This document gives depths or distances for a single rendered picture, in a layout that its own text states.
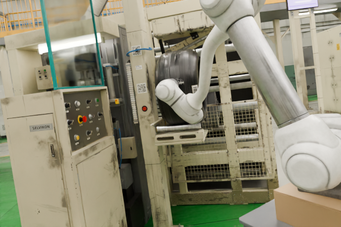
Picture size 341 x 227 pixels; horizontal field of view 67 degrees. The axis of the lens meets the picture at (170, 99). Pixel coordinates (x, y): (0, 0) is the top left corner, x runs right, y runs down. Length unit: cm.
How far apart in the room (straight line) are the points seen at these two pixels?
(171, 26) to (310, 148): 168
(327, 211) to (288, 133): 30
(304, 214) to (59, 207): 123
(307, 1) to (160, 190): 472
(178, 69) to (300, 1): 433
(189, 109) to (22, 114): 94
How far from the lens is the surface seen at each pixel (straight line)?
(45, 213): 175
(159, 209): 222
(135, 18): 207
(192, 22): 223
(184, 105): 132
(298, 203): 107
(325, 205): 102
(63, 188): 162
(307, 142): 83
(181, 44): 235
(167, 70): 177
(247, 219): 116
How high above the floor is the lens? 121
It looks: 3 degrees down
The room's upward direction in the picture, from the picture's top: 8 degrees counter-clockwise
